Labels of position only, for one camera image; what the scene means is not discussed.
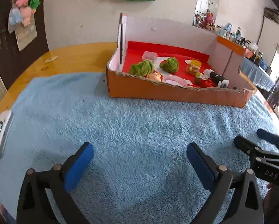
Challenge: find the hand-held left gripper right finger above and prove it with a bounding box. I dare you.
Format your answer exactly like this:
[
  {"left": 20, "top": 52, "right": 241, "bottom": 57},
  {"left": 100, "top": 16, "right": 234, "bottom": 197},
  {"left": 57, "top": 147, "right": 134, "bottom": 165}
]
[{"left": 186, "top": 143, "right": 264, "bottom": 224}]

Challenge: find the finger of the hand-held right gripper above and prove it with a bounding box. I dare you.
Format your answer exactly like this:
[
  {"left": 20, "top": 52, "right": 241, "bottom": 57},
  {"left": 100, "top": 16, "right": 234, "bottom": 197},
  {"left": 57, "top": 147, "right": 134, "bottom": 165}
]
[
  {"left": 234, "top": 135, "right": 262, "bottom": 161},
  {"left": 257, "top": 128, "right": 279, "bottom": 153}
]

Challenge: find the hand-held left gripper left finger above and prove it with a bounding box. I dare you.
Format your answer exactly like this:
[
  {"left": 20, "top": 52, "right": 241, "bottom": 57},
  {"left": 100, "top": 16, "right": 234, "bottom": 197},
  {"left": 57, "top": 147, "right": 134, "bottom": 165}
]
[{"left": 16, "top": 142, "right": 94, "bottom": 224}]

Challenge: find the white bundle with black band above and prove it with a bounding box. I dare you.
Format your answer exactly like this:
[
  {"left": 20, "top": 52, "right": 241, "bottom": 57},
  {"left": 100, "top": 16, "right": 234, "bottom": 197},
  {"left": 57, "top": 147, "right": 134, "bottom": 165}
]
[{"left": 203, "top": 69, "right": 230, "bottom": 88}]

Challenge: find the orange cardboard box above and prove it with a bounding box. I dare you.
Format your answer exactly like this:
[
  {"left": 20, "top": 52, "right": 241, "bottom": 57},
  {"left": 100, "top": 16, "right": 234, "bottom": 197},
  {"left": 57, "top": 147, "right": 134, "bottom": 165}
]
[{"left": 106, "top": 13, "right": 258, "bottom": 108}]

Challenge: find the clear plastic lid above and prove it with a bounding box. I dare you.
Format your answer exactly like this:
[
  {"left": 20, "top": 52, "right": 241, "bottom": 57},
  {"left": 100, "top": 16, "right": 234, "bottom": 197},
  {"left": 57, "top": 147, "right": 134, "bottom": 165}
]
[{"left": 162, "top": 75, "right": 187, "bottom": 87}]

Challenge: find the yellow green plush toy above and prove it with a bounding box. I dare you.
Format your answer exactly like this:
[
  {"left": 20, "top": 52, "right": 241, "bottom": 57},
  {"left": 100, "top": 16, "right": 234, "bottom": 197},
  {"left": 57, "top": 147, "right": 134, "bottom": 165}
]
[{"left": 186, "top": 64, "right": 200, "bottom": 76}]

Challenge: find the orange round toy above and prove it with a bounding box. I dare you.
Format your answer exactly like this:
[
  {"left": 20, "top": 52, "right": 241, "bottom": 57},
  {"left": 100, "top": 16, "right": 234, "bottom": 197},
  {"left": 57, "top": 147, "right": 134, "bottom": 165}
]
[{"left": 146, "top": 72, "right": 163, "bottom": 82}]

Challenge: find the green pipe cleaner ball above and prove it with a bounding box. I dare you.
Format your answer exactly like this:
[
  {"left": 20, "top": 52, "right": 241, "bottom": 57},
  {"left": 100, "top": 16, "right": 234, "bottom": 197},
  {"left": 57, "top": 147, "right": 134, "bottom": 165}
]
[
  {"left": 160, "top": 57, "right": 179, "bottom": 74},
  {"left": 129, "top": 60, "right": 154, "bottom": 77}
]

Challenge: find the clear plastic capsule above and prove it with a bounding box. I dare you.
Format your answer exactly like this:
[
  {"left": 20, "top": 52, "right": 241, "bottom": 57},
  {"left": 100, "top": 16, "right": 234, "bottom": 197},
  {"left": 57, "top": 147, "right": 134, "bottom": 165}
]
[{"left": 142, "top": 51, "right": 158, "bottom": 61}]

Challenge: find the person's right hand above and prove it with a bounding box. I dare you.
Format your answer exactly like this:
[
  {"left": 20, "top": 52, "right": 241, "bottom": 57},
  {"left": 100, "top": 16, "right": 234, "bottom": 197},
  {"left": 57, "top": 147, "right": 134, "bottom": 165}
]
[{"left": 263, "top": 182, "right": 279, "bottom": 217}]

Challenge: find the light blue fluffy towel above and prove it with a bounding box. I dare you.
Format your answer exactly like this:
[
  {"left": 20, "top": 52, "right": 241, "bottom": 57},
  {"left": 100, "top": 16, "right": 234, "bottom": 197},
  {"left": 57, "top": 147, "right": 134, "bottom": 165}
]
[{"left": 0, "top": 72, "right": 279, "bottom": 224}]

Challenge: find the white electronic device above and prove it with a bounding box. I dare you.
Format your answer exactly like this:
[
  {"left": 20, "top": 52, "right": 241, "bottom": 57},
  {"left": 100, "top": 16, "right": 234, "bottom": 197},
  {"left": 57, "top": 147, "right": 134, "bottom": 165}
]
[{"left": 0, "top": 110, "right": 14, "bottom": 158}]

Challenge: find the row of bottles and jars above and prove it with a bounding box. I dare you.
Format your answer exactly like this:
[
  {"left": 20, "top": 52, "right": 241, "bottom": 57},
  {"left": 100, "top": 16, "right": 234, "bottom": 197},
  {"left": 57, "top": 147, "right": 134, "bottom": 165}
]
[{"left": 214, "top": 22, "right": 264, "bottom": 63}]

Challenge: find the pink rabbit plush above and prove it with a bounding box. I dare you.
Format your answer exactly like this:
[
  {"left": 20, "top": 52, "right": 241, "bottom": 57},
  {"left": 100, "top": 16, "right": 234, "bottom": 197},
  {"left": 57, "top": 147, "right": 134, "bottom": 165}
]
[{"left": 199, "top": 13, "right": 216, "bottom": 29}]

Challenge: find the dark brown door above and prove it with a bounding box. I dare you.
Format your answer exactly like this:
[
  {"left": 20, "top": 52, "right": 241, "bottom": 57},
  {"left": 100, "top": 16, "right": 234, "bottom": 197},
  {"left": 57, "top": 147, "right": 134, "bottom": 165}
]
[{"left": 0, "top": 0, "right": 49, "bottom": 90}]

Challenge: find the red paper liner white print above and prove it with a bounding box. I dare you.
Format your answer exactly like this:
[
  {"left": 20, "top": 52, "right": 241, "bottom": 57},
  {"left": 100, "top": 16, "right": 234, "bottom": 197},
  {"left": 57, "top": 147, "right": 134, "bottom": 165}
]
[{"left": 122, "top": 41, "right": 211, "bottom": 88}]

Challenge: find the beige hanging cloth bag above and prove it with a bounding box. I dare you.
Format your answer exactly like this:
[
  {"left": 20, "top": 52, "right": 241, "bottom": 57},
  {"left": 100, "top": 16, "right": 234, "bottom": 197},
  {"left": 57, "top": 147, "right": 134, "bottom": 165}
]
[{"left": 15, "top": 20, "right": 37, "bottom": 51}]

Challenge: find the light blue plush toy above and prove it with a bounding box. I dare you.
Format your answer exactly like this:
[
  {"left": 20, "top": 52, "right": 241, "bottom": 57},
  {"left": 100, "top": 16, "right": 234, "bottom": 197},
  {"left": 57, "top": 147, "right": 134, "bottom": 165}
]
[{"left": 8, "top": 8, "right": 23, "bottom": 32}]

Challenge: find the wall mirror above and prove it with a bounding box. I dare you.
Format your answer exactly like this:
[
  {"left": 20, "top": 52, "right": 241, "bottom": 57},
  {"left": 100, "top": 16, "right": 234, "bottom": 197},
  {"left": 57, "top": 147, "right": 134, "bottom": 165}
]
[{"left": 192, "top": 0, "right": 221, "bottom": 29}]

